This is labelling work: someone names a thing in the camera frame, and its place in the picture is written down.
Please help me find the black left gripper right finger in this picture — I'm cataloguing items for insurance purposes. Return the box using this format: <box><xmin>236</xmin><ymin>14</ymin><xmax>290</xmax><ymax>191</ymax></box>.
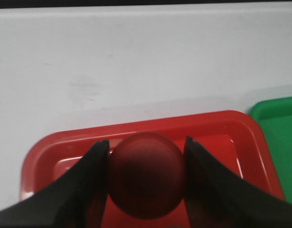
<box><xmin>185</xmin><ymin>137</ymin><xmax>292</xmax><ymax>228</ymax></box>

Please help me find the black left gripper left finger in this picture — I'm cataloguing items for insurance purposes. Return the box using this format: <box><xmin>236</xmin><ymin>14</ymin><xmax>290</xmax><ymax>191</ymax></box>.
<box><xmin>0</xmin><ymin>140</ymin><xmax>110</xmax><ymax>228</ymax></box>

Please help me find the red mushroom push button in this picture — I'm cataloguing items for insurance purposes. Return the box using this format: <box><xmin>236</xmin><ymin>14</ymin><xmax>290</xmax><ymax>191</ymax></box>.
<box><xmin>107</xmin><ymin>132</ymin><xmax>187</xmax><ymax>219</ymax></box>

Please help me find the red plastic tray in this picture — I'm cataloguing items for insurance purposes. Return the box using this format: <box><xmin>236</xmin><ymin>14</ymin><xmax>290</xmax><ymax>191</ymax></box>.
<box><xmin>20</xmin><ymin>110</ymin><xmax>285</xmax><ymax>228</ymax></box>

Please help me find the green plastic tray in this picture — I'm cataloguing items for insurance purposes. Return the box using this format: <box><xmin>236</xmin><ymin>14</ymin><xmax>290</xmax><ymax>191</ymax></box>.
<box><xmin>249</xmin><ymin>97</ymin><xmax>292</xmax><ymax>203</ymax></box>

